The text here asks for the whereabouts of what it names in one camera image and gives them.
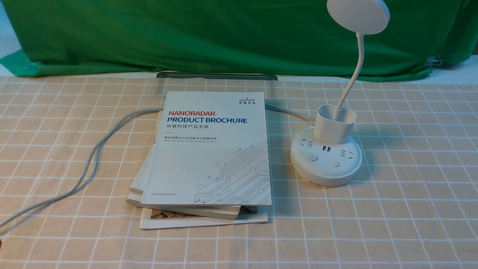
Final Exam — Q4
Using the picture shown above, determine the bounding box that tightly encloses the grey power cable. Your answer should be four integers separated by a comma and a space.
0, 103, 316, 229

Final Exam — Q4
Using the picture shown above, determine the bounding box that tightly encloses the beige checkered tablecloth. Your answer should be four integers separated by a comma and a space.
0, 77, 478, 269

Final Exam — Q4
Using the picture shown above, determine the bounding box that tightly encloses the metal binder clip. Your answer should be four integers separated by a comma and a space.
424, 55, 443, 69

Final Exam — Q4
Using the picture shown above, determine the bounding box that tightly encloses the white desk lamp with sockets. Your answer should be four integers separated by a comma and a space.
290, 0, 390, 187

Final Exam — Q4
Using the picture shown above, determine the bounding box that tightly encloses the green backdrop cloth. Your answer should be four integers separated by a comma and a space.
1, 0, 477, 82

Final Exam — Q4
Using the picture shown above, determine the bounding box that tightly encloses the bottom white magazine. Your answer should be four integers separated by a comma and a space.
140, 208, 269, 230

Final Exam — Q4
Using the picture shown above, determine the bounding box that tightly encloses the middle thick white book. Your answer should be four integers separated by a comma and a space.
126, 111, 258, 220

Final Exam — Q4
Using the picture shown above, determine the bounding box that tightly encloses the white Nanoradar product brochure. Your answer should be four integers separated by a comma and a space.
142, 91, 272, 206

